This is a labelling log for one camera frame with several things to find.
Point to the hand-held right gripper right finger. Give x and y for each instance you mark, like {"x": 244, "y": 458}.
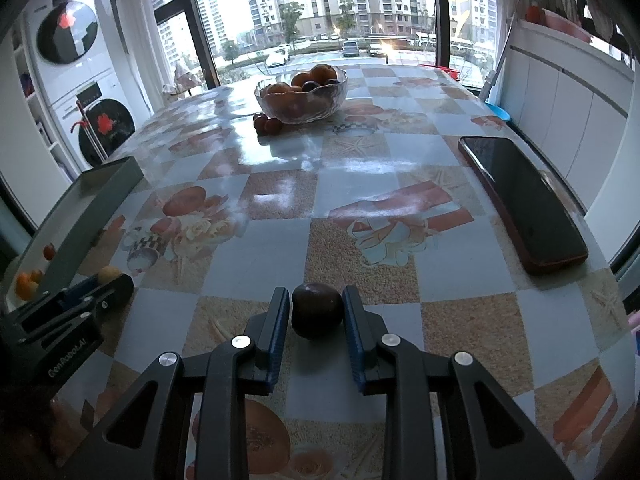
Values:
{"x": 355, "y": 340}

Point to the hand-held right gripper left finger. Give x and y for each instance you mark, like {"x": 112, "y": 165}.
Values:
{"x": 275, "y": 340}

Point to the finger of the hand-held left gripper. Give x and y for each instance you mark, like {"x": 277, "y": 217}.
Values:
{"x": 110, "y": 300}
{"x": 80, "y": 295}

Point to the dark purple plum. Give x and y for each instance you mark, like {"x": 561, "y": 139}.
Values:
{"x": 316, "y": 310}

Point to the green cardboard box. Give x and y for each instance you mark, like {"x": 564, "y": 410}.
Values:
{"x": 95, "y": 195}

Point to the person's left hand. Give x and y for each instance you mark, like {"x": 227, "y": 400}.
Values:
{"x": 30, "y": 425}

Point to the red cherry tomato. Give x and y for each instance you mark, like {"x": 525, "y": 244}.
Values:
{"x": 260, "y": 122}
{"x": 48, "y": 251}
{"x": 273, "y": 127}

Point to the printed checkered tablecloth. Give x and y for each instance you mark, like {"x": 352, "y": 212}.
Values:
{"x": 350, "y": 170}

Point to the white washing machine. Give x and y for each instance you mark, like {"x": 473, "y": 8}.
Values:
{"x": 107, "y": 125}

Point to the white storage shelf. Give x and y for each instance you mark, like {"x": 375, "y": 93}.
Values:
{"x": 35, "y": 110}

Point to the black smartphone red case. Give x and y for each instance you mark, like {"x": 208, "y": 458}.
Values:
{"x": 520, "y": 200}

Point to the glass fruit bowl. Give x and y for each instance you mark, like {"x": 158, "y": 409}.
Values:
{"x": 305, "y": 110}

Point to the clear plastic bag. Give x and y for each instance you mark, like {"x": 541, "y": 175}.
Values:
{"x": 182, "y": 77}

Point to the orange in bowl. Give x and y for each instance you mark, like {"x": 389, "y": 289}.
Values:
{"x": 324, "y": 72}
{"x": 301, "y": 79}
{"x": 277, "y": 89}

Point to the dark plum in bowl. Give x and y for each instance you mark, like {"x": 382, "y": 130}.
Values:
{"x": 310, "y": 86}

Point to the white tumble dryer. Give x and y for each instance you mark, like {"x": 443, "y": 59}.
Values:
{"x": 65, "y": 35}

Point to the blue plastic basin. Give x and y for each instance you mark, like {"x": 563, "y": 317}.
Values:
{"x": 498, "y": 111}

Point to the pink cloth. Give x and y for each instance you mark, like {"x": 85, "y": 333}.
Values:
{"x": 635, "y": 325}

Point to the white parked car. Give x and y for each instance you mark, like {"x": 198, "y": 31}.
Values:
{"x": 377, "y": 50}
{"x": 277, "y": 58}

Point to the red plastic tray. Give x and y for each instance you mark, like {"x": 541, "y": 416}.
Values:
{"x": 442, "y": 71}

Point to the dark parked car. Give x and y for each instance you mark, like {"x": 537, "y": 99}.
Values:
{"x": 350, "y": 49}

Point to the white cabinet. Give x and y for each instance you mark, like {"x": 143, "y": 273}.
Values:
{"x": 565, "y": 100}

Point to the red bottle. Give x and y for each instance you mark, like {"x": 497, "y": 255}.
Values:
{"x": 535, "y": 14}

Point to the pink plastic basin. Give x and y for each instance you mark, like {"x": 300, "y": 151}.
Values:
{"x": 565, "y": 25}

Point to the hanging dark clothes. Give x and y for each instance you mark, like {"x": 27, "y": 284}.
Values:
{"x": 595, "y": 5}

